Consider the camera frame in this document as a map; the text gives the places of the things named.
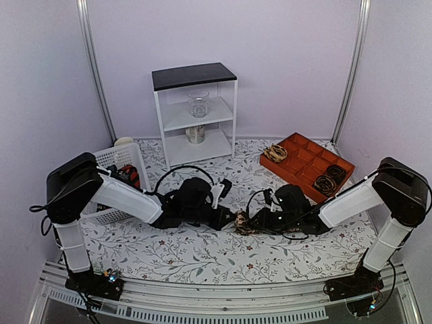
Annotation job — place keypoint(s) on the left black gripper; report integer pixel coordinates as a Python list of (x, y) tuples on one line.
[(219, 222)]

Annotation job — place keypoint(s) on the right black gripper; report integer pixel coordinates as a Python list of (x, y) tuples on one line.
[(264, 221)]

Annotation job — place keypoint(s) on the cream floral paisley tie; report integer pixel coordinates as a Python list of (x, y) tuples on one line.
[(242, 225)]

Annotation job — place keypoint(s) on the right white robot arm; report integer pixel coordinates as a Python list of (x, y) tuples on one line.
[(405, 192)]

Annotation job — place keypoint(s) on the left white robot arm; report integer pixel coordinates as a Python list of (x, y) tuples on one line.
[(81, 181)]

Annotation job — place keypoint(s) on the orange divided organizer tray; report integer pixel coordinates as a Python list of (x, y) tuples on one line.
[(306, 161)]

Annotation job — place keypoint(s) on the rolled beige striped tie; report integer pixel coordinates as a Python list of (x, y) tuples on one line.
[(276, 153)]

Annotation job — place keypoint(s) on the red black striped tie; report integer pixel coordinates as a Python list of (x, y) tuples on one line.
[(129, 175)]

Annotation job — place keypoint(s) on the white perforated plastic basket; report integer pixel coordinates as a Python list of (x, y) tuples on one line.
[(119, 156)]

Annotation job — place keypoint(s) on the cream mug behind basket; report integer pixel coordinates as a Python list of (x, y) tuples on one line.
[(123, 141)]

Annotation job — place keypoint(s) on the white shelf with black top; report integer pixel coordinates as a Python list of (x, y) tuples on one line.
[(171, 87)]

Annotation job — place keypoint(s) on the clear drinking glass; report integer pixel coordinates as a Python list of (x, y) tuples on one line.
[(198, 102)]

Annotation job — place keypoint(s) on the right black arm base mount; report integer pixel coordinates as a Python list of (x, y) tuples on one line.
[(358, 284)]

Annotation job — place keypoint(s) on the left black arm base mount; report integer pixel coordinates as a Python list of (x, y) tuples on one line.
[(107, 285)]

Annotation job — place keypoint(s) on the right aluminium corner post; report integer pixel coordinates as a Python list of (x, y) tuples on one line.
[(359, 42)]

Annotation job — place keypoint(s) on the aluminium corner post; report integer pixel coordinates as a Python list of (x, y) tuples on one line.
[(85, 26), (359, 42)]

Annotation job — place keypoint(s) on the left aluminium corner post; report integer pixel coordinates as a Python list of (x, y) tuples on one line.
[(85, 26)]

